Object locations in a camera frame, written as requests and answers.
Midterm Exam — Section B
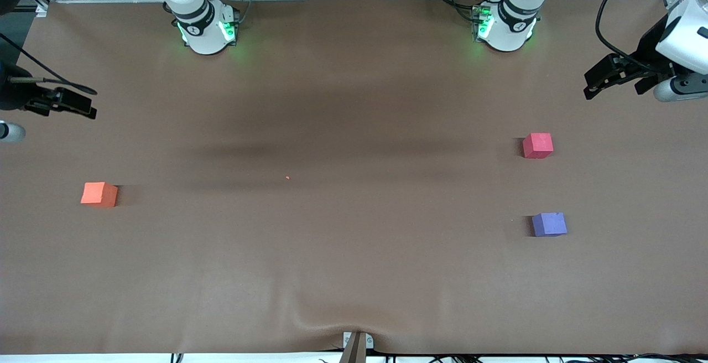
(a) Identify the red foam cube block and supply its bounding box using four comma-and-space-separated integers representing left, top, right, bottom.
522, 133, 554, 159

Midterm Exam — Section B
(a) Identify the orange foam cube block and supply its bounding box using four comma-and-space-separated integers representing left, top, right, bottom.
80, 181, 119, 208

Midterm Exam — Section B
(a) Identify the purple foam cube block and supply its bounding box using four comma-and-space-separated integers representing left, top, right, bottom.
532, 212, 568, 237

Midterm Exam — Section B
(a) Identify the green lit controller board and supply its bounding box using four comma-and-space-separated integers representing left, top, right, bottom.
220, 6, 240, 44
471, 4, 494, 43

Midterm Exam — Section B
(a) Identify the large table cover mat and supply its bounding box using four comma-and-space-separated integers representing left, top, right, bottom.
0, 0, 708, 355

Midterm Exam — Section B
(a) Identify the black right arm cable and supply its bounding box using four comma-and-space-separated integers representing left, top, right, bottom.
0, 33, 98, 96

